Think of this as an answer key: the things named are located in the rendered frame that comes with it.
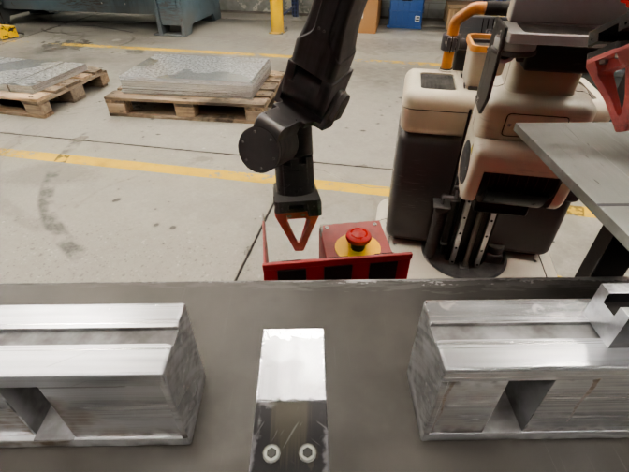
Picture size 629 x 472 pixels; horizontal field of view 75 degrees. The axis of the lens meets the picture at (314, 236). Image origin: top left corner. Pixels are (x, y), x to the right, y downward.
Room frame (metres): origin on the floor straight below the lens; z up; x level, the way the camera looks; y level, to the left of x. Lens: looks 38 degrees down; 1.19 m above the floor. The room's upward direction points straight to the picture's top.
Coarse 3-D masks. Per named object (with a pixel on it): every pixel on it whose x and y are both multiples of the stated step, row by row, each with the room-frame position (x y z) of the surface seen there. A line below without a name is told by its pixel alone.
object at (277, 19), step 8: (272, 0) 5.65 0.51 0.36; (280, 0) 5.66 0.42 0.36; (272, 8) 5.65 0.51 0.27; (280, 8) 5.65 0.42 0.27; (272, 16) 5.65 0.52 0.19; (280, 16) 5.65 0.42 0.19; (504, 16) 5.15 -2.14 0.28; (272, 24) 5.66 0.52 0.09; (280, 24) 5.65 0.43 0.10; (272, 32) 5.66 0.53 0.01; (280, 32) 5.65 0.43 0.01
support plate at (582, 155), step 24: (528, 144) 0.42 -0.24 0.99; (552, 144) 0.40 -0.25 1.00; (576, 144) 0.40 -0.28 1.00; (600, 144) 0.40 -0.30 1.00; (624, 144) 0.40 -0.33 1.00; (552, 168) 0.36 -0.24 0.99; (576, 168) 0.35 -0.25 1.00; (600, 168) 0.35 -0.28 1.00; (624, 168) 0.35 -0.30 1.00; (576, 192) 0.32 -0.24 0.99; (600, 192) 0.31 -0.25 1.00; (624, 192) 0.31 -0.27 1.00; (600, 216) 0.28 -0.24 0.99; (624, 216) 0.27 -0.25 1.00; (624, 240) 0.24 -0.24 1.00
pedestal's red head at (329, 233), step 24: (264, 216) 0.54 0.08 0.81; (264, 240) 0.47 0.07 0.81; (336, 240) 0.51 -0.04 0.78; (384, 240) 0.51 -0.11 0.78; (264, 264) 0.39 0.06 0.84; (288, 264) 0.39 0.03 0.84; (312, 264) 0.39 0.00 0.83; (336, 264) 0.40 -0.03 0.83; (360, 264) 0.40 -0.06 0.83; (384, 264) 0.40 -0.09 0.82; (408, 264) 0.41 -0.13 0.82
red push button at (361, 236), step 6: (354, 228) 0.51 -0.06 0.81; (360, 228) 0.50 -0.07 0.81; (348, 234) 0.49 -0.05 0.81; (354, 234) 0.49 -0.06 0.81; (360, 234) 0.49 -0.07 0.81; (366, 234) 0.49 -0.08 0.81; (348, 240) 0.48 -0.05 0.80; (354, 240) 0.48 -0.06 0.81; (360, 240) 0.48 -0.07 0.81; (366, 240) 0.48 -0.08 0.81; (354, 246) 0.48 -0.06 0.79; (360, 246) 0.48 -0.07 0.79
